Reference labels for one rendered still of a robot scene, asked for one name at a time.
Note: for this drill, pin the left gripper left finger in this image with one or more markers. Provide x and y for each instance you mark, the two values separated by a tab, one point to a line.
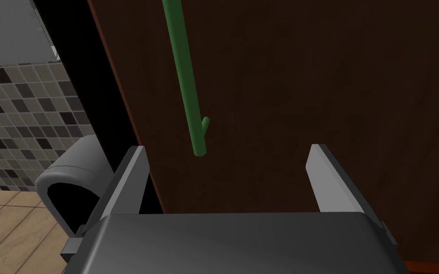
130	182

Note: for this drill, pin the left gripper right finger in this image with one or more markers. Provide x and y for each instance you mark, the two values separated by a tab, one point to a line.
333	182

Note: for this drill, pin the dark brown wooden door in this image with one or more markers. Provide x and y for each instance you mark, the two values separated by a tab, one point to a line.
299	95

